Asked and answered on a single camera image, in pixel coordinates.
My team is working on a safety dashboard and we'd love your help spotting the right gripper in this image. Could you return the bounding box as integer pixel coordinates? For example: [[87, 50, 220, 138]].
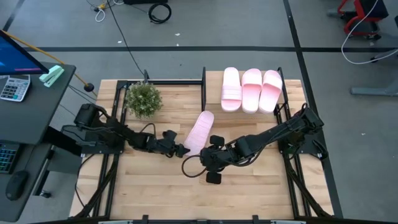
[[200, 134, 233, 185]]

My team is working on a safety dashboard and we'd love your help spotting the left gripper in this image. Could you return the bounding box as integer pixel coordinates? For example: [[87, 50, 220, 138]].
[[145, 135, 191, 159]]

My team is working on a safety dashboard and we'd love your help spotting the pink rubber slide sandal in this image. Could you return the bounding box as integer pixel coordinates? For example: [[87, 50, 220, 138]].
[[258, 69, 284, 114], [183, 110, 215, 156], [241, 68, 263, 114], [220, 67, 243, 113]]

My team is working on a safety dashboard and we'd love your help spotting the green potted plant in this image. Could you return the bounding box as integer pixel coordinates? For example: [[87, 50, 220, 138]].
[[124, 81, 164, 121]]

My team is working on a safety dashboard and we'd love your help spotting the mint green stapler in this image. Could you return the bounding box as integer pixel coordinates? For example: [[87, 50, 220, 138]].
[[39, 64, 65, 88]]

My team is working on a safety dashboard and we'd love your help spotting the black floor box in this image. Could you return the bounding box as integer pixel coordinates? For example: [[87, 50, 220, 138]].
[[123, 0, 169, 5]]

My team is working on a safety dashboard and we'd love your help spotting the black desk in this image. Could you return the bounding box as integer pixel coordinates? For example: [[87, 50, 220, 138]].
[[0, 61, 77, 223]]

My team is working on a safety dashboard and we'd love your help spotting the black computer mouse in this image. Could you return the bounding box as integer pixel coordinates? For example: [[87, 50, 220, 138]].
[[5, 170, 30, 202]]

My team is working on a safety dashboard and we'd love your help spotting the grey desk leg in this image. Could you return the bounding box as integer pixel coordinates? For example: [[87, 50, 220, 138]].
[[350, 48, 398, 96]]

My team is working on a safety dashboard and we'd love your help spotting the black keyboard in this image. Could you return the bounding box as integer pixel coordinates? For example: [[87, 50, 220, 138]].
[[0, 141, 18, 175]]

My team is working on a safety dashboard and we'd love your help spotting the grey calculator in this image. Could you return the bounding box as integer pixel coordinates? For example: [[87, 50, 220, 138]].
[[0, 74, 32, 103]]

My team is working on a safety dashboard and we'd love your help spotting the computer monitor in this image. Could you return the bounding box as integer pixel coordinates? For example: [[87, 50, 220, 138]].
[[0, 29, 50, 76]]

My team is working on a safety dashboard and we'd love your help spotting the red and black chair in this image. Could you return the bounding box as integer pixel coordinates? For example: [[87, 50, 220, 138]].
[[326, 0, 389, 41]]

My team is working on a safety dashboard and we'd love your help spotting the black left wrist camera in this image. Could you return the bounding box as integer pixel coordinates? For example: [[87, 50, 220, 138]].
[[162, 129, 178, 144]]

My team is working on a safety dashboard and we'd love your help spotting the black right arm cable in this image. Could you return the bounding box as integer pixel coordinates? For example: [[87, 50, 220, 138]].
[[181, 154, 208, 179]]

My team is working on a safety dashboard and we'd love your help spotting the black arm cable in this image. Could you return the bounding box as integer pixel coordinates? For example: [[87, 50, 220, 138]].
[[139, 123, 157, 138], [181, 154, 208, 179]]

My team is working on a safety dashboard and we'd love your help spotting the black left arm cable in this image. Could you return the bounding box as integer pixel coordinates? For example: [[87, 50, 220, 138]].
[[139, 123, 157, 138]]

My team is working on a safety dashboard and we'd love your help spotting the black aluminium rig frame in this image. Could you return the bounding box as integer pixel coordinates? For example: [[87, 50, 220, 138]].
[[70, 68, 343, 224]]

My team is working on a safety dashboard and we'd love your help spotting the wooden shelf with black frame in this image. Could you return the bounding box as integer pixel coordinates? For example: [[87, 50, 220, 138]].
[[201, 66, 292, 125]]

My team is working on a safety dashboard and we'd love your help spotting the yellow cord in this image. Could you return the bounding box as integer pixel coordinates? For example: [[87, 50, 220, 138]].
[[4, 30, 96, 94]]

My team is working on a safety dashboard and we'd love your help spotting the grey desk base plate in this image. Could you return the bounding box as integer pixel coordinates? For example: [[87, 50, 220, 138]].
[[46, 148, 83, 175]]

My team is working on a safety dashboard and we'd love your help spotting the long black cable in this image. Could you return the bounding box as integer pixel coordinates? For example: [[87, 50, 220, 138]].
[[105, 0, 147, 77]]

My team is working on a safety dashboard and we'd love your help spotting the coiled black cable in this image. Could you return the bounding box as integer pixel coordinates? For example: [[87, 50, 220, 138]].
[[147, 2, 173, 25]]

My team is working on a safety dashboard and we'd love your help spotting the white floor cable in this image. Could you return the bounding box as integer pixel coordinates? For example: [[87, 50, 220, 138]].
[[341, 0, 398, 65]]

